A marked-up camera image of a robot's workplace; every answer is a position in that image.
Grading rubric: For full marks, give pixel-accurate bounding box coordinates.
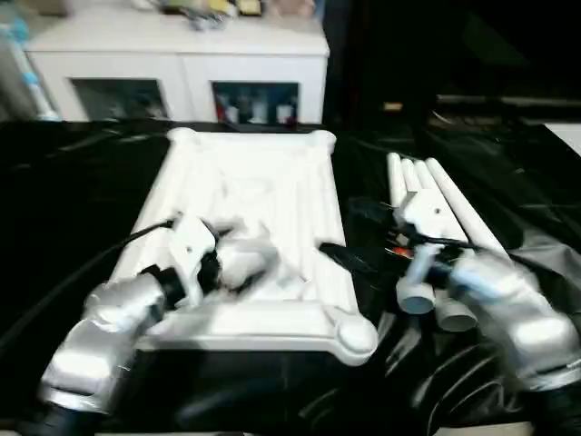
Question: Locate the white sideboard cabinet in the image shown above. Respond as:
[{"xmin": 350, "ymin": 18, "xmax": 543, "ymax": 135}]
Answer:
[{"xmin": 25, "ymin": 8, "xmax": 330, "ymax": 124}]

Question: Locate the grey patterned object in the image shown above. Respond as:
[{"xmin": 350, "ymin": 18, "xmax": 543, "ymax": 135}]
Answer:
[{"xmin": 183, "ymin": 6, "xmax": 219, "ymax": 32}]

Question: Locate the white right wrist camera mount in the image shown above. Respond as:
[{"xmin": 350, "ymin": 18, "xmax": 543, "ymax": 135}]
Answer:
[{"xmin": 393, "ymin": 188, "xmax": 468, "ymax": 242}]

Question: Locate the white printed jar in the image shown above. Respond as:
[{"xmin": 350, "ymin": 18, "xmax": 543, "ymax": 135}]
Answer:
[{"xmin": 251, "ymin": 93, "xmax": 268, "ymax": 124}]

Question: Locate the white plastic table top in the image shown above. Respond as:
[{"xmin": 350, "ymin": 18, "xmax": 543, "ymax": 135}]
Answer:
[{"xmin": 110, "ymin": 126, "xmax": 380, "ymax": 368}]

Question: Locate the black metal rail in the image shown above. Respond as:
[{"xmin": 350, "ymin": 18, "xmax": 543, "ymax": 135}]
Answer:
[{"xmin": 435, "ymin": 93, "xmax": 581, "ymax": 108}]

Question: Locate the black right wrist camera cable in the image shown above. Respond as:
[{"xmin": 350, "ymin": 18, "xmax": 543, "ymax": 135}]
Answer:
[{"xmin": 399, "ymin": 226, "xmax": 487, "ymax": 255}]

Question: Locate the black mat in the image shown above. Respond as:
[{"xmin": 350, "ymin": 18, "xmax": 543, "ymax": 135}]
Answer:
[{"xmin": 0, "ymin": 118, "xmax": 581, "ymax": 431}]

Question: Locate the white flat board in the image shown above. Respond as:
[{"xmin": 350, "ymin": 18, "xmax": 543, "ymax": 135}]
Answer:
[{"xmin": 544, "ymin": 122, "xmax": 581, "ymax": 160}]

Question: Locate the pink soft toy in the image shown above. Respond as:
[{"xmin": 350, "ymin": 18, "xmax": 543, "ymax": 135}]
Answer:
[{"xmin": 267, "ymin": 0, "xmax": 319, "ymax": 22}]

